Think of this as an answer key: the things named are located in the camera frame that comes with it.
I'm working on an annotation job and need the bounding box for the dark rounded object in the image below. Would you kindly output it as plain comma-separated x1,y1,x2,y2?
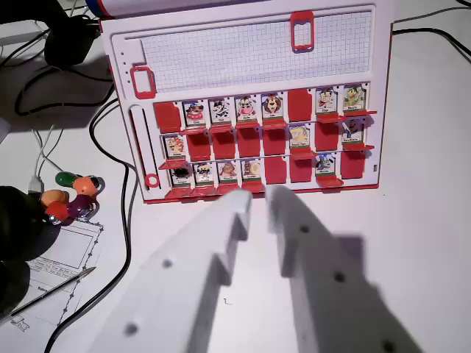
0,185,63,321

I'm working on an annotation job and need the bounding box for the black cable beside board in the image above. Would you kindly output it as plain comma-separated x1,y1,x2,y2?
392,26,471,62

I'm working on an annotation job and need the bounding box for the printed paper sheet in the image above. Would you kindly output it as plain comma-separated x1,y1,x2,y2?
0,220,106,332

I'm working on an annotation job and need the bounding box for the thin silver pen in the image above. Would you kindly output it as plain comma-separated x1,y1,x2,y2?
10,266,97,317

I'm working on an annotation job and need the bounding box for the thick black cable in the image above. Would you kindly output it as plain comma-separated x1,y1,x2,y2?
43,97,139,353

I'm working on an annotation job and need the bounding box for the black box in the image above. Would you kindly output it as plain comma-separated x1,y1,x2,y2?
43,14,101,69

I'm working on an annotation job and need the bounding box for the thin black looped cable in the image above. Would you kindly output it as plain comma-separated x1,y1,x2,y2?
14,65,116,111

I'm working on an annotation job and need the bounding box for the red and white game board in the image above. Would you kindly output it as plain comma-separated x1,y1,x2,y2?
98,3,394,205

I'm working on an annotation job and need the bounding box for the white cable with plug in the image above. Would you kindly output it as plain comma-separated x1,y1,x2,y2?
28,126,57,194

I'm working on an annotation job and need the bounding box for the colourful bead toy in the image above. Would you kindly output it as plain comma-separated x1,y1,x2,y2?
40,171,106,225

